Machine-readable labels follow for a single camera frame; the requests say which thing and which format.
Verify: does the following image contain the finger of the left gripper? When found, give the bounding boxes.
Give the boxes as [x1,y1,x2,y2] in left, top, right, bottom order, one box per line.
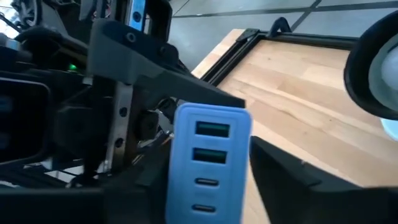
[88,18,246,109]

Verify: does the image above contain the blue multiport wall charger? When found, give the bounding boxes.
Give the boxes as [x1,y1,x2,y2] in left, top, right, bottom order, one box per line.
[165,102,253,224]

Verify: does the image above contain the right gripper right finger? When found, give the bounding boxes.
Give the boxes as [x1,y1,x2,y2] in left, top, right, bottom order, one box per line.
[249,136,398,224]

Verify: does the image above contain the white cylinder container black rim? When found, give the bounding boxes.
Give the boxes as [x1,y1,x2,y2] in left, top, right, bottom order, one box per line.
[343,11,398,142]

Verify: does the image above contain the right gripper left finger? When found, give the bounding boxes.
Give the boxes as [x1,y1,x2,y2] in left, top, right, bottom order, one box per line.
[0,142,175,224]

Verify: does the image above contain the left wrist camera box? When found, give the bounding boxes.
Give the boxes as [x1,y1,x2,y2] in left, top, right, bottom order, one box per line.
[0,77,52,165]

